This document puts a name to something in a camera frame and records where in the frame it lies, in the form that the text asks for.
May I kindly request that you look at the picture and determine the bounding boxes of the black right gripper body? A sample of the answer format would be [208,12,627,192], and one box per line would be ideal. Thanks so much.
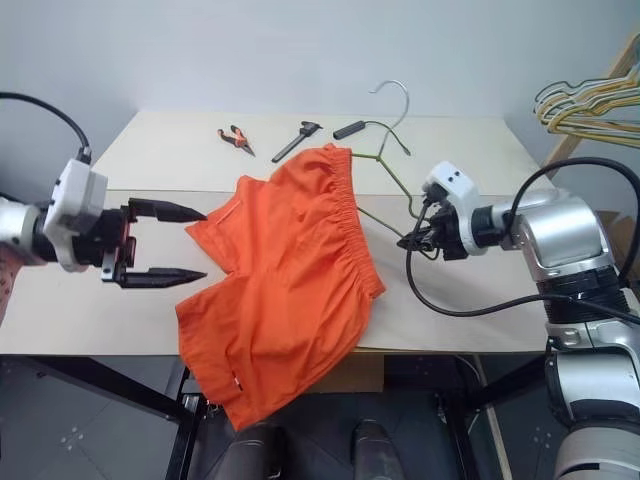
[424,201,472,263]

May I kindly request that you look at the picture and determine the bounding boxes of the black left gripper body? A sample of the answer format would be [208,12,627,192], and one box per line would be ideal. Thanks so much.
[74,201,139,286]

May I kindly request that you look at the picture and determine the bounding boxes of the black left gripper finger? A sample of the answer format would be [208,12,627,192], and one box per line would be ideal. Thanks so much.
[128,198,209,225]
[119,267,209,292]

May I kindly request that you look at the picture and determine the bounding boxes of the olive wire hanger silver hook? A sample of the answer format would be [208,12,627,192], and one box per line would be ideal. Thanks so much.
[349,79,427,242]

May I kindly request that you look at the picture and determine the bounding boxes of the orange shorts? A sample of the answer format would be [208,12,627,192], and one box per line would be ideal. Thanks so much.
[174,142,388,433]

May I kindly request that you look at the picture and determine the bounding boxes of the black vernier caliper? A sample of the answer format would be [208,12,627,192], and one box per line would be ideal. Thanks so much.
[271,120,321,165]

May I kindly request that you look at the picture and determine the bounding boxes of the brown cardboard under table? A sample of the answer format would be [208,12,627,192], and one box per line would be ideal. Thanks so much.
[309,354,386,394]

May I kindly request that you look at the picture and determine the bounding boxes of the brown cardboard box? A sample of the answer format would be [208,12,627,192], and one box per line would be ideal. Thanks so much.
[597,209,640,284]

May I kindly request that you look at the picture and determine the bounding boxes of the dark rounded shape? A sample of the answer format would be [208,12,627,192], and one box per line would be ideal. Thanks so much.
[227,422,290,480]
[351,418,402,480]

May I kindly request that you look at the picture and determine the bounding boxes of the light wooden slat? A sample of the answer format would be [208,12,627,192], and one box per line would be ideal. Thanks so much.
[473,354,515,480]

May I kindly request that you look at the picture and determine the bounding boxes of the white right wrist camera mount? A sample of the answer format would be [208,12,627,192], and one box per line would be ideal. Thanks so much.
[422,160,480,256]

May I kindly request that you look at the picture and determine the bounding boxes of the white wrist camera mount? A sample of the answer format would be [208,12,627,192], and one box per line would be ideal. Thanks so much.
[422,160,480,256]
[42,159,109,274]

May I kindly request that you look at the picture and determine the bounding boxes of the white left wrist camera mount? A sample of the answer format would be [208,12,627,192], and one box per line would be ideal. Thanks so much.
[42,159,109,274]

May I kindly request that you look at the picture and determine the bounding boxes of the orange handled pliers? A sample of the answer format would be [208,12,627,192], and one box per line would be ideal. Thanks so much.
[216,124,257,159]

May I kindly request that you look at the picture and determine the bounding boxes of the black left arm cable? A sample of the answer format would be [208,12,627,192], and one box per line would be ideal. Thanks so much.
[0,91,94,166]

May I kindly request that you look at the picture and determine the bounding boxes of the black metal table frame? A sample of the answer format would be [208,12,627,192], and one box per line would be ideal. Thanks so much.
[0,354,551,480]

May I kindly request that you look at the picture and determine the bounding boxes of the yellow wire hanger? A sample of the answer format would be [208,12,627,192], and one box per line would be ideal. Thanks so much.
[540,102,640,137]

